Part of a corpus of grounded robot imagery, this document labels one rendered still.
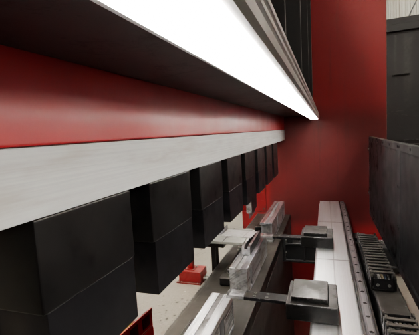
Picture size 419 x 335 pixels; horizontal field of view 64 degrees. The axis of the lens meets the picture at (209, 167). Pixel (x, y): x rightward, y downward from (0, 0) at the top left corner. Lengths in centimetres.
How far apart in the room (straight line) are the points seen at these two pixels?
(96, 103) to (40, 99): 8
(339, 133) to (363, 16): 65
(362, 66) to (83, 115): 190
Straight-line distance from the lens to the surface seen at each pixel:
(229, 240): 130
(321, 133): 212
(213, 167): 74
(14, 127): 31
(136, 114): 46
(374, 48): 217
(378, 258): 107
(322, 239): 127
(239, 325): 103
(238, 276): 115
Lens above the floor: 140
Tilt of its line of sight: 6 degrees down
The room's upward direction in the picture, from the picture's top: 3 degrees counter-clockwise
